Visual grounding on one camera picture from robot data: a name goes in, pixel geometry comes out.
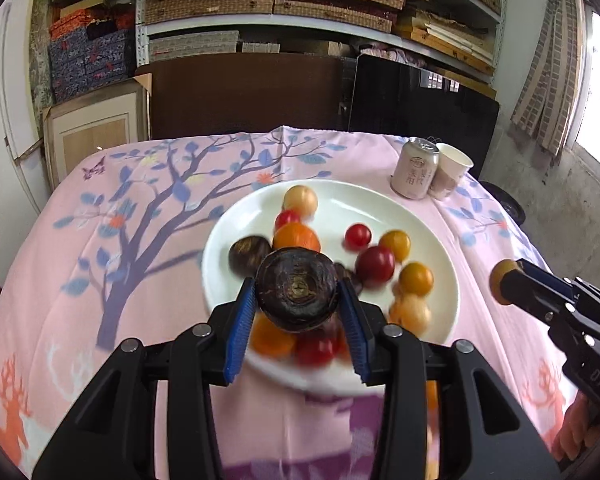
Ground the white leaning board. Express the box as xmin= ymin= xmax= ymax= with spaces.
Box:
xmin=0 ymin=2 xmax=51 ymax=201

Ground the dark brown wrinkled fruit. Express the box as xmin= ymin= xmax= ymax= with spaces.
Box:
xmin=229 ymin=235 xmax=272 ymax=277
xmin=255 ymin=247 xmax=339 ymax=332

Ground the beige checked curtain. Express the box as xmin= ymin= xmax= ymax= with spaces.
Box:
xmin=510 ymin=0 xmax=586 ymax=158

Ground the white metal shelf rack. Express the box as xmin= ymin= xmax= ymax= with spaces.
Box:
xmin=135 ymin=0 xmax=508 ymax=83

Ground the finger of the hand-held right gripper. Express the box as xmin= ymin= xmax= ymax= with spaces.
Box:
xmin=517 ymin=259 xmax=600 ymax=321
xmin=500 ymin=272 xmax=578 ymax=328

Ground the black glossy panel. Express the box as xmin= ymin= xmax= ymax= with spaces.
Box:
xmin=349 ymin=55 xmax=501 ymax=181

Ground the pale yellow round fruit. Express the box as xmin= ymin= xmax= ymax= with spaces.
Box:
xmin=283 ymin=185 xmax=318 ymax=217
xmin=389 ymin=294 xmax=432 ymax=333

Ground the black round object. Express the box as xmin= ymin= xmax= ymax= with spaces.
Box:
xmin=480 ymin=180 xmax=526 ymax=223

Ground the person's right hand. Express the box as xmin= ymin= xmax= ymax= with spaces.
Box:
xmin=552 ymin=402 xmax=598 ymax=461

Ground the yellow orange round fruit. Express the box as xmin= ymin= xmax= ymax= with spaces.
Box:
xmin=379 ymin=230 xmax=412 ymax=262
xmin=398 ymin=262 xmax=435 ymax=297
xmin=250 ymin=312 xmax=297 ymax=357

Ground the white plate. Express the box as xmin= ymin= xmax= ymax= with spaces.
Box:
xmin=201 ymin=179 xmax=462 ymax=396

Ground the small olive yellow fruit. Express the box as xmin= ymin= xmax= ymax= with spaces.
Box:
xmin=490 ymin=259 xmax=518 ymax=306

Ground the glossy dark purple fruit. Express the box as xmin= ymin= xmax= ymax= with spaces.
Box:
xmin=335 ymin=262 xmax=363 ymax=296

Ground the stack of woven flat boxes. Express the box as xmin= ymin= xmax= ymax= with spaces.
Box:
xmin=145 ymin=0 xmax=503 ymax=76

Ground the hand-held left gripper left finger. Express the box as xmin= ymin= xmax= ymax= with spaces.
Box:
xmin=32 ymin=276 xmax=258 ymax=480

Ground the red cherry tomato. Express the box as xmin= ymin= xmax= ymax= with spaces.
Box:
xmin=295 ymin=332 xmax=348 ymax=367
xmin=274 ymin=209 xmax=302 ymax=231
xmin=344 ymin=224 xmax=372 ymax=251

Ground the stack of blue floral boxes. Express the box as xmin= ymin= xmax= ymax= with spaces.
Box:
xmin=47 ymin=10 xmax=138 ymax=106

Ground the pink printed tablecloth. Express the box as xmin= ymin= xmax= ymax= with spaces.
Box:
xmin=0 ymin=125 xmax=581 ymax=480

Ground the dark red plum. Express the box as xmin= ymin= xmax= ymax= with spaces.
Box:
xmin=356 ymin=246 xmax=396 ymax=288

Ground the brown wooden board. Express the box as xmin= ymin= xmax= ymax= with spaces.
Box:
xmin=135 ymin=55 xmax=356 ymax=141

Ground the pink drink can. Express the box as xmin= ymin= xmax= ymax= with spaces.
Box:
xmin=390 ymin=137 xmax=440 ymax=200

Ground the white paper cup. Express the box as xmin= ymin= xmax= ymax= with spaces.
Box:
xmin=428 ymin=143 xmax=474 ymax=201

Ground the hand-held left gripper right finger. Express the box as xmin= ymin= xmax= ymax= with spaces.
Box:
xmin=336 ymin=277 xmax=563 ymax=480

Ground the framed picture in cardboard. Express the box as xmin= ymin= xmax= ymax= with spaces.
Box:
xmin=42 ymin=74 xmax=153 ymax=191

